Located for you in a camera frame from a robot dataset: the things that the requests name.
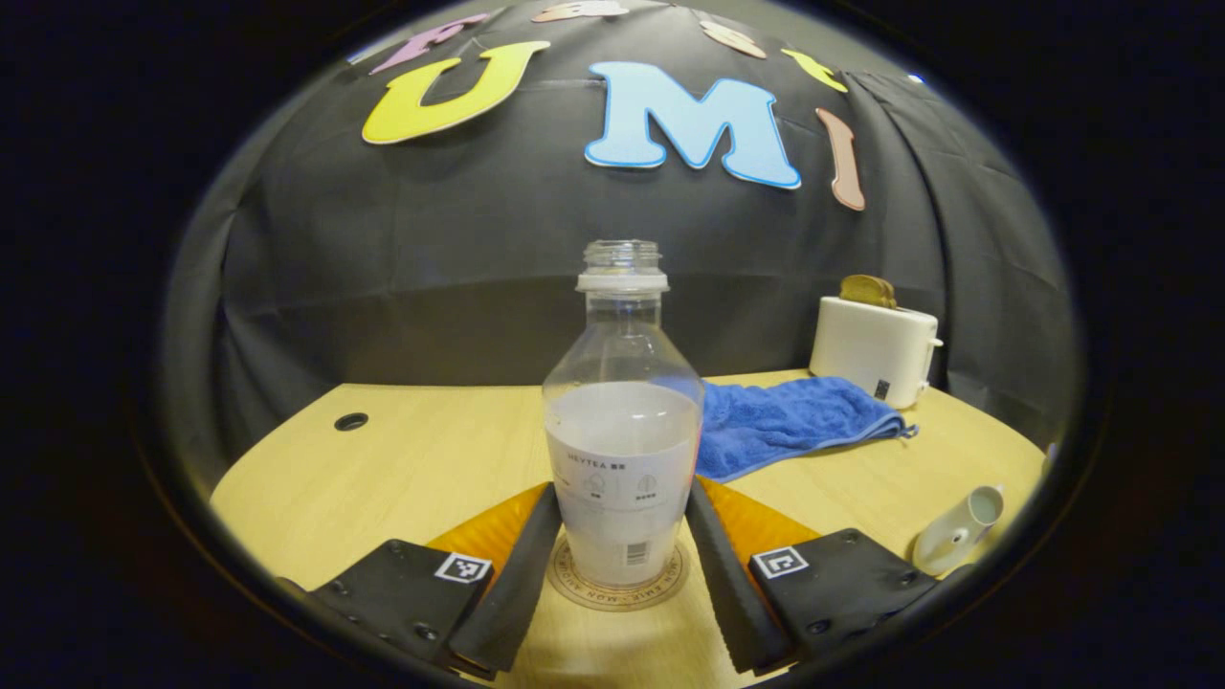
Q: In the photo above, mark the brown bread slice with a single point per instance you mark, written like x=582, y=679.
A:
x=867, y=292

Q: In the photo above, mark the clear plastic water bottle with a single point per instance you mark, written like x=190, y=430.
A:
x=622, y=431

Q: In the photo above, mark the white blue-patterned teacup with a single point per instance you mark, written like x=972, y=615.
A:
x=952, y=536

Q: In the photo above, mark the white toaster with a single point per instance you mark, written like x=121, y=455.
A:
x=871, y=349

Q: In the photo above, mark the round brown coaster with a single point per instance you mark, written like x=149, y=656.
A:
x=617, y=597

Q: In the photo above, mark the blue towel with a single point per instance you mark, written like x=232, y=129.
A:
x=785, y=421

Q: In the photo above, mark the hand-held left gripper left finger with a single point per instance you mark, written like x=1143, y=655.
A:
x=522, y=584

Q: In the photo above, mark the black backdrop cloth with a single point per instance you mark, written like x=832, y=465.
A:
x=431, y=268

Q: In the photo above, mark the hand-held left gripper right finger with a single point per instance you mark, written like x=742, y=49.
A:
x=727, y=584

